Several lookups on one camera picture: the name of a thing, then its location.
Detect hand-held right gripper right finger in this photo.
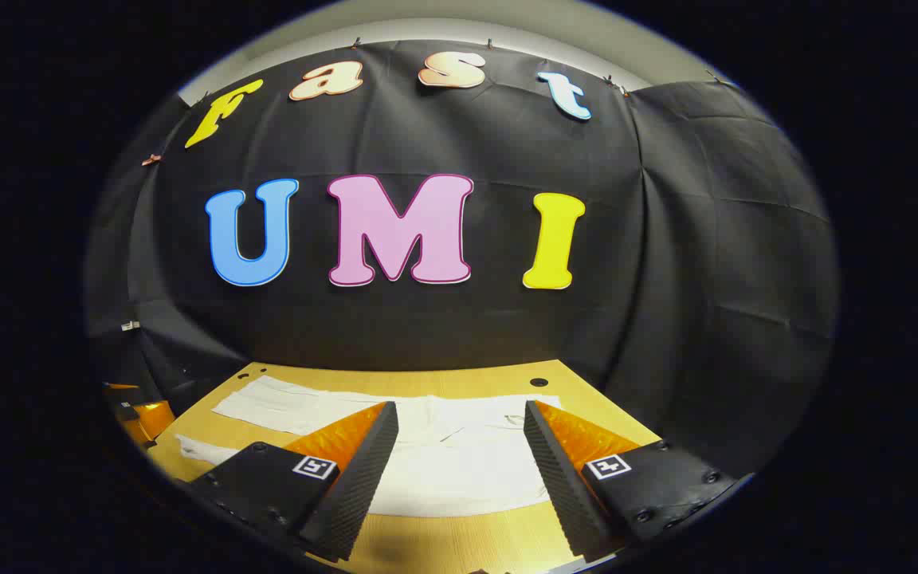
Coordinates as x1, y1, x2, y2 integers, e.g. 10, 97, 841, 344
523, 399, 751, 563

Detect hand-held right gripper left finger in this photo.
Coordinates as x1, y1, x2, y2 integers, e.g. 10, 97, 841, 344
186, 400, 401, 563

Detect white jeans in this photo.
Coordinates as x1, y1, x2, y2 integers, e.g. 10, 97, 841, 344
176, 375, 563, 519

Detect black backdrop cloth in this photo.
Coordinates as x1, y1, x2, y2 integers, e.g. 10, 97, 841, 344
84, 38, 840, 479

